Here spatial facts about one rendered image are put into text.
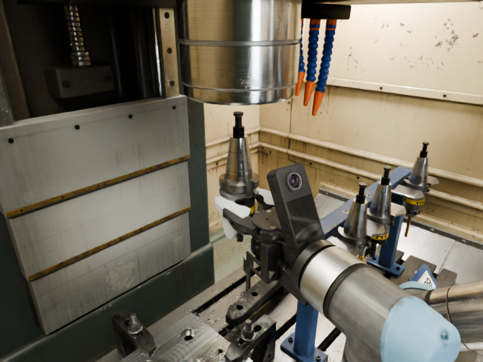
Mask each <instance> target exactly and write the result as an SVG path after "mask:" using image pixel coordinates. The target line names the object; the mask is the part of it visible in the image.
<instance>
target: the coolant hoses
mask: <svg viewBox="0 0 483 362"><path fill-rule="evenodd" d="M350 15H351V5H344V4H322V3H303V15H302V27H301V35H302V34H303V20H304V19H310V23H309V29H310V30H309V32H308V34H309V35H310V36H309V37H308V41H309V43H308V49H309V50H308V52H307V55H308V58H307V61H308V63H307V65H306V66H307V68H308V69H307V70H306V74H307V75H306V77H305V68H304V66H305V63H304V62H303V60H304V57H303V50H302V47H303V44H302V41H303V38H302V36H301V38H300V62H299V73H298V82H297V84H296V94H295V96H299V93H300V89H301V86H302V84H303V79H304V77H305V79H306V80H307V82H306V83H305V90H304V99H303V105H304V106H307V105H308V102H309V100H310V97H311V94H312V92H313V89H314V87H315V83H314V81H315V80H316V76H315V74H316V73H317V71H316V68H317V63H316V62H317V60H318V58H317V57H316V55H317V54H318V51H317V48H318V43H317V42H318V41H319V38H318V35H319V33H320V32H319V29H320V25H321V19H326V28H325V30H326V31H325V37H324V39H323V41H324V42H325V43H324V44H323V51H322V55H323V56H322V57H321V61H322V62H321V64H320V70H319V73H320V74H319V75H318V81H317V82H316V85H317V86H316V88H315V93H314V97H313V109H312V116H315V115H316V113H317V111H318V108H319V106H320V104H321V101H322V99H323V97H324V94H323V93H325V91H326V89H325V87H326V85H327V83H326V81H327V80H328V76H327V75H328V74H329V68H330V62H331V55H332V53H333V52H332V49H333V47H334V45H333V42H334V35H335V33H336V32H335V29H336V24H337V20H348V19H350Z"/></svg>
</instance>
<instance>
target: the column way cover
mask: <svg viewBox="0 0 483 362"><path fill-rule="evenodd" d="M179 95H180V94H179ZM13 124H14V125H13V126H6V127H2V128H0V212H1V213H2V214H3V215H4V217H5V221H6V224H7V227H8V230H9V234H10V237H11V241H12V243H13V247H14V250H15V254H16V256H17V260H18V263H19V267H20V270H21V273H22V274H23V276H24V277H25V279H26V280H27V283H28V285H29V290H30V292H31V296H32V299H33V302H34V306H35V309H36V312H37V316H38V319H39V322H40V326H41V328H42V330H43V331H44V333H45V334H46V335H48V334H50V333H51V332H53V331H55V330H57V329H58V328H61V327H62V326H64V325H66V324H68V323H69V322H71V321H73V320H75V319H77V318H78V317H80V316H82V315H84V314H86V313H87V312H90V311H91V310H93V309H95V308H97V307H98V306H100V305H102V304H104V303H105V302H108V301H109V300H111V299H113V298H115V297H117V296H118V295H120V294H122V293H124V292H125V291H127V290H129V289H131V288H132V287H135V286H137V285H138V284H140V283H142V282H143V281H145V280H147V279H149V278H150V277H153V276H154V275H156V274H158V273H160V272H162V271H163V270H165V269H167V268H169V267H171V266H172V265H174V264H176V263H178V262H179V261H182V260H183V259H185V258H187V257H189V256H190V255H191V252H190V231H189V220H188V211H189V210H190V190H189V178H188V160H189V158H190V143H189V130H188V108H187V96H184V95H180V96H176V97H172V98H163V97H159V96H158V97H154V98H146V99H141V100H137V101H129V102H124V103H116V104H111V105H107V106H99V107H95V108H87V109H82V110H78V111H70V112H65V113H57V114H53V115H48V116H41V117H36V118H31V119H23V120H18V121H13Z"/></svg>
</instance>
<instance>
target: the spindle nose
mask: <svg viewBox="0 0 483 362"><path fill-rule="evenodd" d="M176 4H177V16H178V37H179V39H180V42H179V48H180V70H181V81H182V83H183V91H184V94H185V95H186V96H187V97H188V98H189V99H191V100H193V101H197V102H201V103H209V104H215V105H225V106H255V105H264V104H271V103H279V102H282V101H286V100H288V99H290V98H292V97H293V96H294V95H295V94H296V84H297V82H298V73H299V62H300V38H301V27H302V15H303V0H176Z"/></svg>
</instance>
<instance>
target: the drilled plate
mask: <svg viewBox="0 0 483 362"><path fill-rule="evenodd" d="M184 329H185V330H184ZM195 329H197V330H196V331H197V333H196V331H195V332H194V330H195ZM195 335H197V336H195ZM195 337H197V338H195ZM191 339H192V340H191ZM154 340H155V347H156V348H158V347H160V349H161V350H160V349H159V348H158V349H159V350H158V351H156V352H155V353H153V352H154V351H153V352H151V353H150V354H146V353H142V352H140V351H139V350H138V349H136V350H135V351H134V352H133V353H131V354H129V355H128V356H127V357H125V358H124V359H122V360H121V361H120V362H201V361H202V360H201V359H203V361H204V360H206V361H204V362H219V361H220V356H221V358H222V357H223V356H224V352H225V355H226V351H227V348H228V346H229V344H230V342H229V341H227V340H226V339H225V338H223V337H222V336H221V335H219V334H218V333H217V332H216V331H215V330H213V329H212V328H211V327H209V326H208V325H207V324H205V323H204V321H202V320H201V319H200V318H198V317H197V316H195V315H194V314H193V313H192V312H191V313H189V314H188V315H186V316H185V317H184V318H182V319H181V320H179V321H177V322H176V323H175V324H173V325H172V326H170V327H169V328H168V329H166V330H164V331H163V332H161V333H160V334H159V335H157V336H156V337H154ZM184 340H185V341H184ZM187 340H188V341H187ZM181 341H182V342H181ZM219 345H220V347H219ZM218 350H219V353H220V354H218ZM222 350H224V351H222ZM214 351H216V352H214ZM216 353H217V354H218V355H217V354H216ZM152 354H154V355H152ZM197 354H198V355H197ZM215 355H216V356H215ZM187 356H188V357H187ZM193 356H194V357H195V356H197V357H196V358H194V357H193ZM211 356H212V357H211ZM224 358H225V356H224ZM207 359H208V360H207ZM203 361H202V362H203ZM221 361H222V360H221ZM238 362H254V361H253V360H251V359H250V358H249V357H247V356H245V357H243V358H242V359H241V360H240V361H238Z"/></svg>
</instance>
